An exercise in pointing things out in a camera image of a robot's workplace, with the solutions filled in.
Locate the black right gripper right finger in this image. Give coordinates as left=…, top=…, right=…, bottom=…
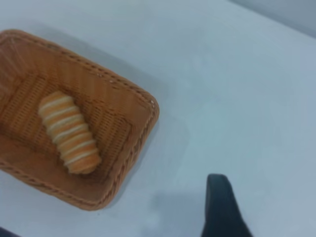
left=200, top=173, right=255, bottom=237

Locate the striped long bread roll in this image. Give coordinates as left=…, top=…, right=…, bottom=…
left=37, top=90, right=103, bottom=175

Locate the orange woven wicker basket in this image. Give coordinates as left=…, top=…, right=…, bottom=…
left=0, top=29, right=160, bottom=212

